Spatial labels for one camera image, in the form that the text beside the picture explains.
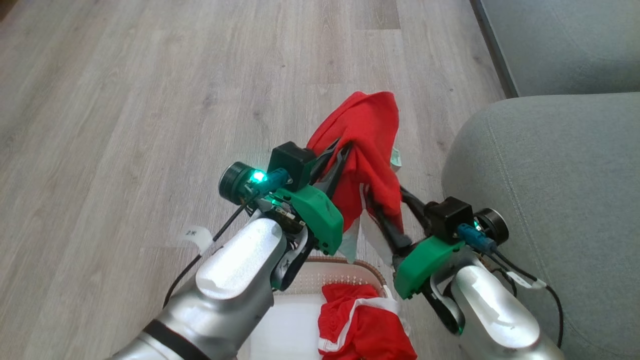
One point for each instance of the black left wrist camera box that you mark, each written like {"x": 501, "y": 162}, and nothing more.
{"x": 292, "y": 162}

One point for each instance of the black right wrist cylinder module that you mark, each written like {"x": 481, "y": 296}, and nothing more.
{"x": 494, "y": 226}

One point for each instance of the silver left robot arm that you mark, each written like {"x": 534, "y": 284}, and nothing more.
{"x": 235, "y": 270}

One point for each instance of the black left wrist cylinder module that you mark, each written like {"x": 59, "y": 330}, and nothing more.
{"x": 234, "y": 183}

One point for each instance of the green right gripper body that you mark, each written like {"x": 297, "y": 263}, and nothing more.
{"x": 425, "y": 262}

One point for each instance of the black wrist cylinder module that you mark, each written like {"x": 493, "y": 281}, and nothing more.
{"x": 494, "y": 226}
{"x": 234, "y": 183}

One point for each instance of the red garment with white stripes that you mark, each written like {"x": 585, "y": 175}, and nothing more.
{"x": 365, "y": 325}

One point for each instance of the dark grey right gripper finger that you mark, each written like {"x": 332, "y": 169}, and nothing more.
{"x": 416, "y": 206}
{"x": 392, "y": 232}

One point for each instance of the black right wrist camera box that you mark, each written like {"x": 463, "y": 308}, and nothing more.
{"x": 450, "y": 216}

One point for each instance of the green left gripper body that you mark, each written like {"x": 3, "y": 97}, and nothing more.
{"x": 316, "y": 212}

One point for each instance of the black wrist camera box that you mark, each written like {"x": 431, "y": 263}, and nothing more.
{"x": 450, "y": 216}
{"x": 292, "y": 162}

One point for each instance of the white laundry basket brown rim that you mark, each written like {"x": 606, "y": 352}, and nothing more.
{"x": 295, "y": 320}

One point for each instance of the grey sofa with yellow backrest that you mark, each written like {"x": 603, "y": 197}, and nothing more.
{"x": 550, "y": 175}

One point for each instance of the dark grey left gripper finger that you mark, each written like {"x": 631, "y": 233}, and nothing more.
{"x": 341, "y": 167}
{"x": 326, "y": 157}

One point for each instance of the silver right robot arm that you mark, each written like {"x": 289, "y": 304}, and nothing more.
{"x": 492, "y": 315}

